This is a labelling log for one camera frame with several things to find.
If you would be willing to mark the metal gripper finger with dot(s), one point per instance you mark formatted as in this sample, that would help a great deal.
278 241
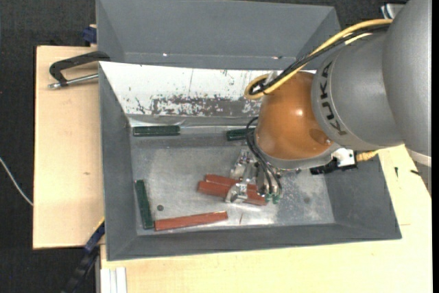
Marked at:
240 193
240 166

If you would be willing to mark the red-brown flat block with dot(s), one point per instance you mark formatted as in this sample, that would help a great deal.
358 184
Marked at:
219 179
190 220
212 189

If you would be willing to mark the dark green flat block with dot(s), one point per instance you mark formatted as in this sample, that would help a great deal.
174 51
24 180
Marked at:
144 206
236 134
156 130

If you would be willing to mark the grey metal bin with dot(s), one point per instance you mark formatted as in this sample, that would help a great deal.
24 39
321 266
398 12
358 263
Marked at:
205 27

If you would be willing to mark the pale wood flat board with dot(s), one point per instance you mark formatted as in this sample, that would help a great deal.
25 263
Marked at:
68 147

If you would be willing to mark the black cylinder on white bracket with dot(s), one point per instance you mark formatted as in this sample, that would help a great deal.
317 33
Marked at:
337 161

